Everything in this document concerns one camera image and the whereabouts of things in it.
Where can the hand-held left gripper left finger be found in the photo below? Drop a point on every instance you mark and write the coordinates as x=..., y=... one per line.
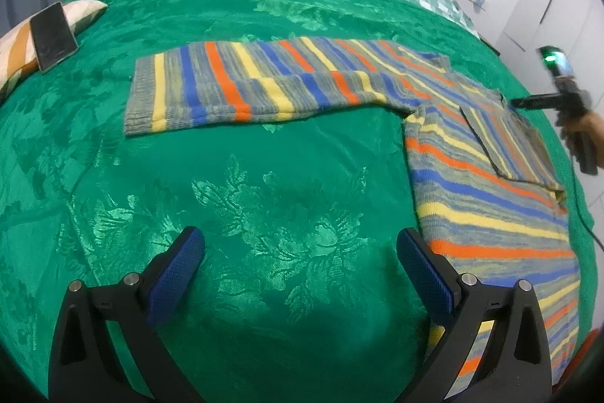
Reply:
x=181, y=261

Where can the cream orange striped pillow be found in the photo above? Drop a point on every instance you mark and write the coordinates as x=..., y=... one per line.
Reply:
x=85, y=13

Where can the person's right hand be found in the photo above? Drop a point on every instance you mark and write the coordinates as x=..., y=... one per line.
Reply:
x=587, y=124

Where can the striped knit sweater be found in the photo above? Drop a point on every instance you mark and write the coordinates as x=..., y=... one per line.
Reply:
x=472, y=195

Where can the green floral bedspread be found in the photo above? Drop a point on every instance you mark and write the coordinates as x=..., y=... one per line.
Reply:
x=236, y=195

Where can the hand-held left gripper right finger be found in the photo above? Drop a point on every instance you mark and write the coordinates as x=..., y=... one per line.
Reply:
x=424, y=275

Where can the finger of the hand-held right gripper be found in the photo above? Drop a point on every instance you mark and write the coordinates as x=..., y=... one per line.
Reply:
x=533, y=102

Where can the black smartphone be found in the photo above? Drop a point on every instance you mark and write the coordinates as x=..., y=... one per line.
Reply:
x=53, y=37

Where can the orange trousers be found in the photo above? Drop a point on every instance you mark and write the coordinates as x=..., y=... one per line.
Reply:
x=585, y=351

